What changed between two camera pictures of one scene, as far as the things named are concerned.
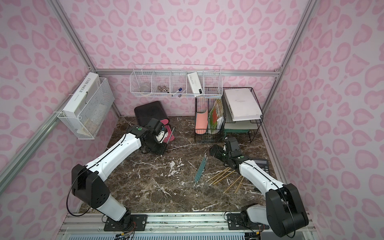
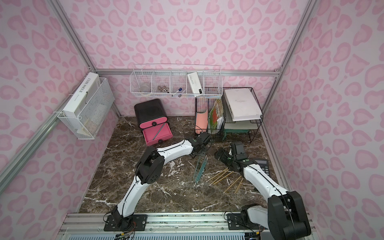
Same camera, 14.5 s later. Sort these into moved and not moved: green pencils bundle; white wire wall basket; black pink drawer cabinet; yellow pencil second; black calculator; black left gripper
Moved: green pencils bundle; black left gripper
Not moved: black pink drawer cabinet; black calculator; white wire wall basket; yellow pencil second
